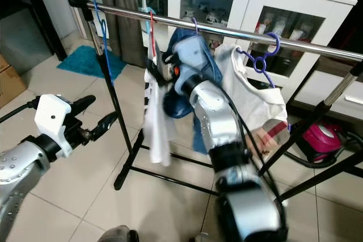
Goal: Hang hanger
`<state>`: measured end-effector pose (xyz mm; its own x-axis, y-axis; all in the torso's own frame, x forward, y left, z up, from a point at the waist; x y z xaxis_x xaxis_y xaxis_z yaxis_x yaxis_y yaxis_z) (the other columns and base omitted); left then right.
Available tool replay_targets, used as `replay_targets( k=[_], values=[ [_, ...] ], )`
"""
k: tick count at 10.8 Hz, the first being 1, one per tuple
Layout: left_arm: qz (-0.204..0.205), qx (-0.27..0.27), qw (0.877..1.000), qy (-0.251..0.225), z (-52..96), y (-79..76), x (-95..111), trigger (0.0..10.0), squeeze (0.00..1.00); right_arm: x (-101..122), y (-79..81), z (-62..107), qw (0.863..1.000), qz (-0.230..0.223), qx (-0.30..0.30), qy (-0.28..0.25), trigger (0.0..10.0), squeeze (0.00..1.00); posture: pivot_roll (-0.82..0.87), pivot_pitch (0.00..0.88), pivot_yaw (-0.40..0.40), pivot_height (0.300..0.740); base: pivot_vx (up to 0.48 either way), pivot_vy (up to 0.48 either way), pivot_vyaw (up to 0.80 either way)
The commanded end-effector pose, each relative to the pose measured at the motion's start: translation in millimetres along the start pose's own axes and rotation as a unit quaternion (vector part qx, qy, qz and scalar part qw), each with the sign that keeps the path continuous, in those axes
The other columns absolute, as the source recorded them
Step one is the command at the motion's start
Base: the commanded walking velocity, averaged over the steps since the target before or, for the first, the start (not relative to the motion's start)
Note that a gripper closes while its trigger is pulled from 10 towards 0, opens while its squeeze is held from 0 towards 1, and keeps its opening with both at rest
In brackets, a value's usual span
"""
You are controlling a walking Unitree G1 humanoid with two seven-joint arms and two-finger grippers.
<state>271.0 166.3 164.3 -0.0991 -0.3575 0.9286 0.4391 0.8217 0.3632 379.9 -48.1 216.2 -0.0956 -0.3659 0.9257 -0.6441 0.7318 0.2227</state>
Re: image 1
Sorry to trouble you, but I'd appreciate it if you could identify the red hanger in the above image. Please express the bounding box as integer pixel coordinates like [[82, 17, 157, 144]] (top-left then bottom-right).
[[147, 11, 158, 56]]

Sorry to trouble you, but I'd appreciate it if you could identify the thin blue hanger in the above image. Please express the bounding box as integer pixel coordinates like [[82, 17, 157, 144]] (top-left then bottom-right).
[[92, 0, 111, 81]]

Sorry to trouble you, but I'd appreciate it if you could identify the purple plastic hanger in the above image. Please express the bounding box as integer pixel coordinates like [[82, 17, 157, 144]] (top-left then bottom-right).
[[235, 31, 282, 88]]

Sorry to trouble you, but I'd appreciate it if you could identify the teal floor mat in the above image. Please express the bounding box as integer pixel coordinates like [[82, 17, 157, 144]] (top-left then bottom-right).
[[57, 45, 128, 81]]

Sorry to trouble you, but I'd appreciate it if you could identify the blue denim garment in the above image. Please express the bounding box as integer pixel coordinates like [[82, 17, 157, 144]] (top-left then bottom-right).
[[162, 27, 225, 155]]

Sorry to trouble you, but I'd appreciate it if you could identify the white t-shirt black print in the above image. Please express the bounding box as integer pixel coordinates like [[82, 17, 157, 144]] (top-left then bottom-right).
[[143, 32, 174, 167]]

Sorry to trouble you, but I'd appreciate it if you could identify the chrome and black clothes rack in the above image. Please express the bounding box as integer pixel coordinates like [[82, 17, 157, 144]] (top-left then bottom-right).
[[67, 0, 363, 203]]

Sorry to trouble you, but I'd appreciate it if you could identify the printed cardboard box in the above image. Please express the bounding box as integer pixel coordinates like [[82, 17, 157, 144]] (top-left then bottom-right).
[[0, 58, 28, 108]]

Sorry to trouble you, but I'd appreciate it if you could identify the brown curtain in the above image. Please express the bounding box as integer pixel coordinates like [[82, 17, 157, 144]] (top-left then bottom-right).
[[99, 0, 145, 67]]

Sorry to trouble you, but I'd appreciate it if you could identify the white t-shirt colour print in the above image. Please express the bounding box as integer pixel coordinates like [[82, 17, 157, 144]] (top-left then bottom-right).
[[213, 44, 290, 166]]

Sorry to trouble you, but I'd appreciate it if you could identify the grey robot left foot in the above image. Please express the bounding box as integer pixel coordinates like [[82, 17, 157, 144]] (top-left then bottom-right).
[[96, 225, 140, 242]]

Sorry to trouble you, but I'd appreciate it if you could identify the pink vacuum cleaner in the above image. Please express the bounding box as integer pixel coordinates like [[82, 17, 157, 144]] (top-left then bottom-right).
[[289, 120, 363, 169]]

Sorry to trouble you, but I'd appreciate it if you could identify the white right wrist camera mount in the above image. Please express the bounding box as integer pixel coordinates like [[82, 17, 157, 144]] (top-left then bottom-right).
[[173, 35, 208, 81]]

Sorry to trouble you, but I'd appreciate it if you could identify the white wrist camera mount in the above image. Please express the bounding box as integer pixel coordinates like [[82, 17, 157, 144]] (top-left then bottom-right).
[[34, 94, 74, 143], [173, 35, 208, 81]]

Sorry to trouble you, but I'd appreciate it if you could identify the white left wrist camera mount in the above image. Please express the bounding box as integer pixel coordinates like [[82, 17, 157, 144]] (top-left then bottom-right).
[[34, 94, 74, 143]]

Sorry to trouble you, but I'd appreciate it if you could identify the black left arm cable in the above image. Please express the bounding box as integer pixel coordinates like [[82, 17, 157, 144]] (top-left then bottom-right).
[[0, 99, 43, 125]]

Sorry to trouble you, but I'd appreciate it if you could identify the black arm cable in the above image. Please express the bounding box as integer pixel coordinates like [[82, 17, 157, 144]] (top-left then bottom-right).
[[0, 99, 43, 125], [216, 80, 290, 197]]

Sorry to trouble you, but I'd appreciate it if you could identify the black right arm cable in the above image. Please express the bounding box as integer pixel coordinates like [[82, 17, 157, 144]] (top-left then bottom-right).
[[216, 80, 290, 197]]

